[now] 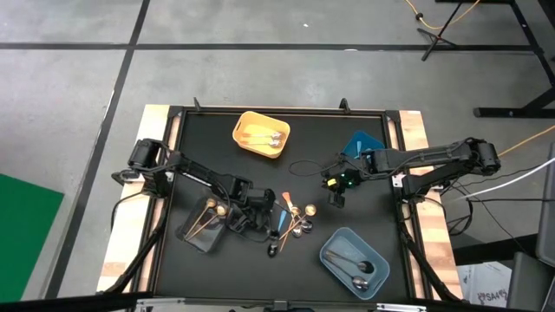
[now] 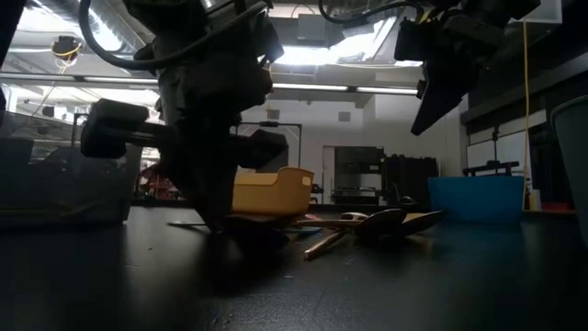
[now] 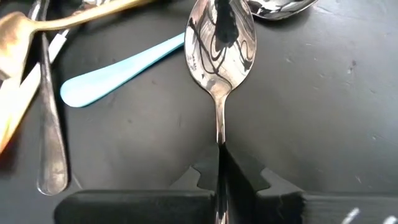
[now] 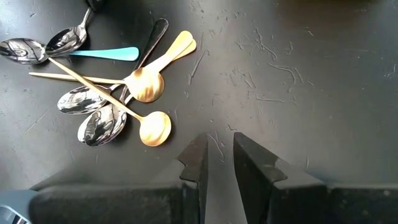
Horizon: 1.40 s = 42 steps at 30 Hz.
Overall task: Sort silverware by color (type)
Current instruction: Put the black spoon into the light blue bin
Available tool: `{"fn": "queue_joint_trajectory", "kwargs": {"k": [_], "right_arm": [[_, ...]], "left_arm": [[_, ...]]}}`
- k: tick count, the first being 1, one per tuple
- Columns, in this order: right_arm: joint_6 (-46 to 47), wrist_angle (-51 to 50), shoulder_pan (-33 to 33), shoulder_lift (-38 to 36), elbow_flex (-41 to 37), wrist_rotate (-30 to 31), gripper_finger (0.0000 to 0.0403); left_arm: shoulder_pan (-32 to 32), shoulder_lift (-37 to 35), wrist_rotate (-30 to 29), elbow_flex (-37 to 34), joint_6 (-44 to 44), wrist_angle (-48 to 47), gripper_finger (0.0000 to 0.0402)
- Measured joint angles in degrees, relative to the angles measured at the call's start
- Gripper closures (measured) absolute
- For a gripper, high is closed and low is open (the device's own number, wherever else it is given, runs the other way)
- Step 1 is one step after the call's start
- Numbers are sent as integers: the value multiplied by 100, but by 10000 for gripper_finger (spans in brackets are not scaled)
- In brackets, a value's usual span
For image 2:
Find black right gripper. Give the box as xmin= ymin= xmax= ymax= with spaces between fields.
xmin=394 ymin=0 xmax=542 ymax=137

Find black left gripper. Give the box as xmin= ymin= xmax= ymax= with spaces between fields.
xmin=80 ymin=0 xmax=289 ymax=234

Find blue-handled silver utensil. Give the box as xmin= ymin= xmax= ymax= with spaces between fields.
xmin=280 ymin=225 xmax=323 ymax=236

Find red storage racks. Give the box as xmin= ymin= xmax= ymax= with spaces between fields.
xmin=137 ymin=165 xmax=185 ymax=201

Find yellow plastic bin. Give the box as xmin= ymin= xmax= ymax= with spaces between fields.
xmin=232 ymin=166 xmax=316 ymax=216

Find black cabinet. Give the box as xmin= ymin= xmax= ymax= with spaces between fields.
xmin=383 ymin=154 xmax=439 ymax=206

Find dark shelving unit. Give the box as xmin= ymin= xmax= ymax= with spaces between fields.
xmin=334 ymin=145 xmax=385 ymax=206

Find dark blue plastic bin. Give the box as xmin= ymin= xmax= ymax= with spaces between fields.
xmin=427 ymin=176 xmax=526 ymax=225

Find long ceiling light bar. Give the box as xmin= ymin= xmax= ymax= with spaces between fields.
xmin=0 ymin=72 xmax=419 ymax=96

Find right arm's black cable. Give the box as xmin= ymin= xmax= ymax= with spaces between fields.
xmin=319 ymin=0 xmax=424 ymax=25

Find yellow ceiling cable reel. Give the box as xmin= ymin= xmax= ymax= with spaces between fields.
xmin=50 ymin=35 xmax=84 ymax=63

